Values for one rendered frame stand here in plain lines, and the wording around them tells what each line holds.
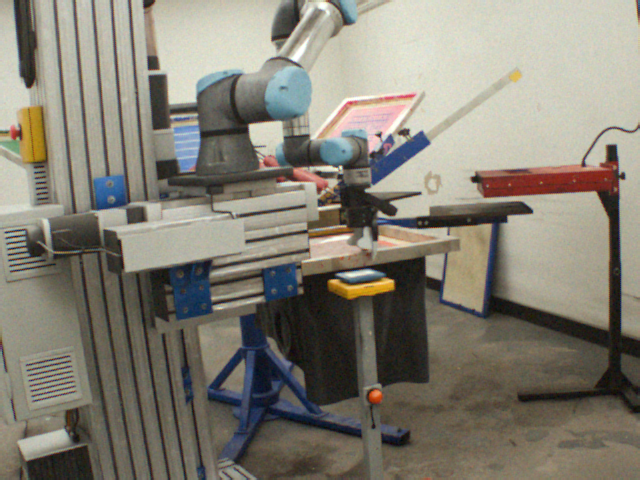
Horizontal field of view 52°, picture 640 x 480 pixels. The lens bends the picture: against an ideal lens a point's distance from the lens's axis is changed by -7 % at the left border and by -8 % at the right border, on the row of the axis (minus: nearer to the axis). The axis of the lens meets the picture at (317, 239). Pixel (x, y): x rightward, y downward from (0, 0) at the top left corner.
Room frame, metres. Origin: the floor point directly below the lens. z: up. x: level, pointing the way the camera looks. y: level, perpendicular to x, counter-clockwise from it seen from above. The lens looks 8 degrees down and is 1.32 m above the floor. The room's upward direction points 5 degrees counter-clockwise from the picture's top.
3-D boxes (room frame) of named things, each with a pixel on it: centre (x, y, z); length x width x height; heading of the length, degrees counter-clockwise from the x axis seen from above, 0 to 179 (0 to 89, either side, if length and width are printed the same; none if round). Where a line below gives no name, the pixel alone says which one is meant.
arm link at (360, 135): (1.95, -0.12, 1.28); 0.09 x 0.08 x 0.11; 153
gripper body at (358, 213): (1.95, -0.12, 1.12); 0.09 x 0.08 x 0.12; 110
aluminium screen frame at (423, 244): (2.31, -0.02, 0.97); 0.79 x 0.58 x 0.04; 20
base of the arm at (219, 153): (1.62, 0.19, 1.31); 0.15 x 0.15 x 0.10
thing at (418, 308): (2.04, -0.12, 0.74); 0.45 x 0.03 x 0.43; 110
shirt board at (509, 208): (3.19, -0.31, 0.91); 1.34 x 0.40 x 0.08; 80
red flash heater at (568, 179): (3.06, -1.05, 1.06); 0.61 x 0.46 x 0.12; 80
